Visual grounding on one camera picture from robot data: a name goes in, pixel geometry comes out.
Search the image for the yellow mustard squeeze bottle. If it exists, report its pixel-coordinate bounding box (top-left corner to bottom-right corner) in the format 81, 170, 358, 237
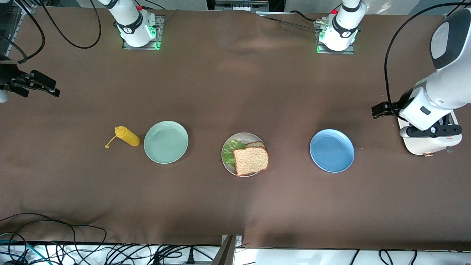
105, 126, 141, 149

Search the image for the green lettuce leaf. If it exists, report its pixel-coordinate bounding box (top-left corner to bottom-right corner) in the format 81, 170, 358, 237
222, 139, 247, 167

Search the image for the blue plate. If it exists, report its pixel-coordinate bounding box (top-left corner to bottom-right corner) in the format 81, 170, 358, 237
309, 129, 355, 173

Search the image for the green plate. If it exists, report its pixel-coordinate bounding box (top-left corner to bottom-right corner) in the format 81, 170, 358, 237
144, 121, 189, 164

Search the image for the beige plate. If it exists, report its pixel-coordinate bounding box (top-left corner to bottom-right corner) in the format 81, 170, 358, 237
221, 132, 268, 177

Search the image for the white toaster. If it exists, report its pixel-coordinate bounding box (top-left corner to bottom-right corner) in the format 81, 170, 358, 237
398, 110, 463, 158

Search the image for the thin grey rod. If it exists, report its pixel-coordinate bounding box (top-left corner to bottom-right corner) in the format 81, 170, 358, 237
157, 9, 179, 30

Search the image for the brown tablecloth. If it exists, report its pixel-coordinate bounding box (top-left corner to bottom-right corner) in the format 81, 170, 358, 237
0, 6, 471, 251

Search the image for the grey power strip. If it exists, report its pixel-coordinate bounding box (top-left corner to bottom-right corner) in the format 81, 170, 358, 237
206, 0, 286, 13

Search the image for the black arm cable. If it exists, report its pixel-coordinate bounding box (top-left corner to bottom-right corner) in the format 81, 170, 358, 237
0, 0, 46, 64
384, 2, 471, 111
40, 0, 102, 49

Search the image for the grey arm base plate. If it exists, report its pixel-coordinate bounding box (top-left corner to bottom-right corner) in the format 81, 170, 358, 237
121, 17, 163, 50
316, 20, 355, 56

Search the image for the aluminium frame profile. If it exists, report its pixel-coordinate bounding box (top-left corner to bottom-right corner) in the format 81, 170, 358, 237
0, 0, 37, 61

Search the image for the thick black base cable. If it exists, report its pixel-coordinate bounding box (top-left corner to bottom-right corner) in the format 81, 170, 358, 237
289, 10, 321, 23

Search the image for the long black floor cable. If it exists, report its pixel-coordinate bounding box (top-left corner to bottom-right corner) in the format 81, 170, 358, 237
0, 213, 107, 254

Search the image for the thin grey base cable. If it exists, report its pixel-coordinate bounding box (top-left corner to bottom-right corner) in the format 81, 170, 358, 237
256, 14, 321, 30

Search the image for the teal cable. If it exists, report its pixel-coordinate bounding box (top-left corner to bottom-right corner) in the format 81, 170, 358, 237
0, 239, 39, 264

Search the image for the silver metal bracket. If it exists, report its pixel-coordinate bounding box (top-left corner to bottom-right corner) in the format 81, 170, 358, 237
221, 234, 242, 248

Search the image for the dark grey post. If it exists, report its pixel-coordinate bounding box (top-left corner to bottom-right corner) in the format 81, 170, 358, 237
216, 236, 236, 265

